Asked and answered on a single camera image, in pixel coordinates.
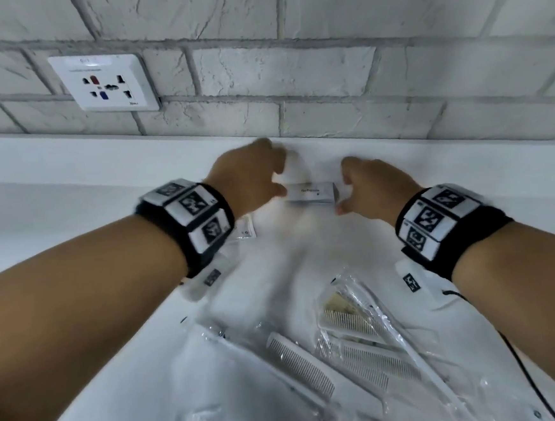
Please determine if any person's right hand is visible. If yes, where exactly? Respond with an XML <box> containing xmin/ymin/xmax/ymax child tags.
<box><xmin>330</xmin><ymin>150</ymin><xmax>428</xmax><ymax>227</ymax></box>

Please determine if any person's left hand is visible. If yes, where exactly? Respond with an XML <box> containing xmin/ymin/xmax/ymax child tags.
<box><xmin>199</xmin><ymin>135</ymin><xmax>293</xmax><ymax>222</ymax></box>

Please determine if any person's right forearm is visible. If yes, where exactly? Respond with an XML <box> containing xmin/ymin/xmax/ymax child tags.
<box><xmin>446</xmin><ymin>218</ymin><xmax>555</xmax><ymax>421</ymax></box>

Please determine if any person's left forearm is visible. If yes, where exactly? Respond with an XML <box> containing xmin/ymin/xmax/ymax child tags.
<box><xmin>0</xmin><ymin>210</ymin><xmax>201</xmax><ymax>421</ymax></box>

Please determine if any black left wristband with markers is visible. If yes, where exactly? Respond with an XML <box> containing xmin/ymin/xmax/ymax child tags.
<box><xmin>133</xmin><ymin>174</ymin><xmax>240</xmax><ymax>283</ymax></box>

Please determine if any black wristband with markers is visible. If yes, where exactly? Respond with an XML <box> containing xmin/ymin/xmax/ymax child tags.
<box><xmin>133</xmin><ymin>174</ymin><xmax>240</xmax><ymax>283</ymax></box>
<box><xmin>392</xmin><ymin>178</ymin><xmax>519</xmax><ymax>285</ymax></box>

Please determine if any black right wristband with markers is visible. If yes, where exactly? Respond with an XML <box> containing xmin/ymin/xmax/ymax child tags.
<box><xmin>392</xmin><ymin>178</ymin><xmax>519</xmax><ymax>285</ymax></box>

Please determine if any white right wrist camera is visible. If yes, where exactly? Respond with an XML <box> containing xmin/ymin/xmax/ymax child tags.
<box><xmin>395</xmin><ymin>254</ymin><xmax>451</xmax><ymax>312</ymax></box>

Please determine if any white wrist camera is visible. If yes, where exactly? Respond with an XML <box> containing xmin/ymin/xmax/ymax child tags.
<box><xmin>180</xmin><ymin>255</ymin><xmax>230</xmax><ymax>303</ymax></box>
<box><xmin>395</xmin><ymin>254</ymin><xmax>451</xmax><ymax>312</ymax></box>

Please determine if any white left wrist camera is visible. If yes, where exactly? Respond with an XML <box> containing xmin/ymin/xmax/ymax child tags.
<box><xmin>180</xmin><ymin>255</ymin><xmax>230</xmax><ymax>303</ymax></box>

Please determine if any black right camera cable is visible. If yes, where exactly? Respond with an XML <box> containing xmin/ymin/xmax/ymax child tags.
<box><xmin>442</xmin><ymin>281</ymin><xmax>555</xmax><ymax>421</ymax></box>

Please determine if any white wall socket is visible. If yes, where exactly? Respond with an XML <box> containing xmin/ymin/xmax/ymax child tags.
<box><xmin>47</xmin><ymin>48</ymin><xmax>163</xmax><ymax>120</ymax></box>

